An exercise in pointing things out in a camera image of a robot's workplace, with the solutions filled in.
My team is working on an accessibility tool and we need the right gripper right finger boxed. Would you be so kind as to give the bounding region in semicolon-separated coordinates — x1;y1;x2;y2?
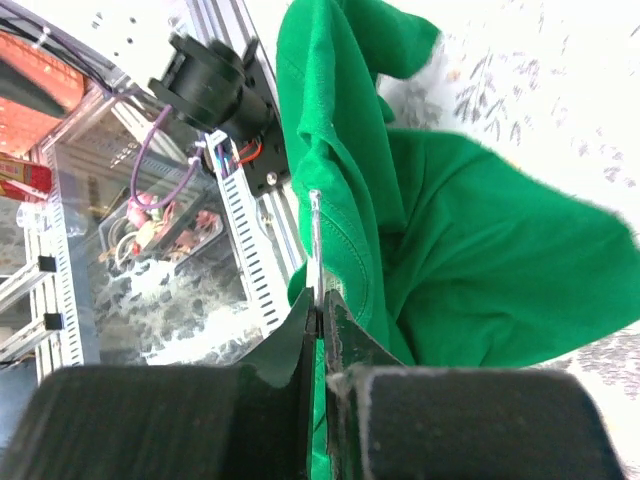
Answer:
323;291;624;479

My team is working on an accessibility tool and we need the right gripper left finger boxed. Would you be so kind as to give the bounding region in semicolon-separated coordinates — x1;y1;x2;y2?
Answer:
1;290;316;479

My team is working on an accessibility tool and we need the green t shirt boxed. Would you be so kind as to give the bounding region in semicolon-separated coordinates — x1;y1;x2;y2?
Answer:
274;0;640;480

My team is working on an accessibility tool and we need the cream white hanger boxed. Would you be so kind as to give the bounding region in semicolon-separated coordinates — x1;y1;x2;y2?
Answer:
307;189;324;310

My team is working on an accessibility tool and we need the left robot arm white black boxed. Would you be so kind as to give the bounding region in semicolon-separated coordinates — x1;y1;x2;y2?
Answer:
83;1;282;144

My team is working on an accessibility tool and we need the red yellow box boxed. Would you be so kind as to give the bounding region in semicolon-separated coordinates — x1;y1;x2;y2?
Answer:
1;153;53;203

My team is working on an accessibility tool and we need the orange plastic basket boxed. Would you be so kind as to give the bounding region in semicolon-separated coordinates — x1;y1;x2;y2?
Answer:
1;32;86;157

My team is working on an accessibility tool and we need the floral table cloth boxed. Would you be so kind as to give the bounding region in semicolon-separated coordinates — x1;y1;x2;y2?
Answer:
244;0;640;480

